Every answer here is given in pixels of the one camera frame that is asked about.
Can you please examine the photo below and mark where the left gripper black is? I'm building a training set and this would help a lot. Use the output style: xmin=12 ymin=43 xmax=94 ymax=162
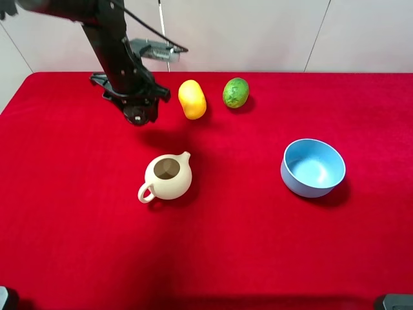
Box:
xmin=90 ymin=72 xmax=170 ymax=122

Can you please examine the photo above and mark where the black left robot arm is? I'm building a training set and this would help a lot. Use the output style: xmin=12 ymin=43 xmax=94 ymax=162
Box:
xmin=1 ymin=1 xmax=176 ymax=126

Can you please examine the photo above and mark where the yellow mango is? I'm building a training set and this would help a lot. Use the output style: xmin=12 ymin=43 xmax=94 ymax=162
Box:
xmin=178 ymin=79 xmax=207 ymax=120

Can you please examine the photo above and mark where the cream ceramic teapot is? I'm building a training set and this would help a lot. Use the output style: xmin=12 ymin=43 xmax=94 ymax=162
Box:
xmin=137 ymin=151 xmax=192 ymax=203

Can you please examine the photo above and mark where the green avocado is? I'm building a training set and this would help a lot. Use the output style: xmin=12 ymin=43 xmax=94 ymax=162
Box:
xmin=223 ymin=77 xmax=250 ymax=109

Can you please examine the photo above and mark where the red velvet table cloth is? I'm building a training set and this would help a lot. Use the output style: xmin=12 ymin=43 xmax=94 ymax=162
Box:
xmin=1 ymin=72 xmax=412 ymax=309

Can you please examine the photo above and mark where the blue bowl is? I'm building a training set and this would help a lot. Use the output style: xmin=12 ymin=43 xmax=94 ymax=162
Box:
xmin=280 ymin=138 xmax=347 ymax=198

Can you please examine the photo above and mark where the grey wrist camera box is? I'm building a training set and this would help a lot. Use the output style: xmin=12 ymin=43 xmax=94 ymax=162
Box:
xmin=130 ymin=39 xmax=181 ymax=63

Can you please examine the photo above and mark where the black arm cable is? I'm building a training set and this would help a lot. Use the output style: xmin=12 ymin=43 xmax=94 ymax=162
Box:
xmin=109 ymin=0 xmax=189 ymax=53

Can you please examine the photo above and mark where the white wall cable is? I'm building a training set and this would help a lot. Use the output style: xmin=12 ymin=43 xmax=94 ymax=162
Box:
xmin=157 ymin=0 xmax=170 ymax=73

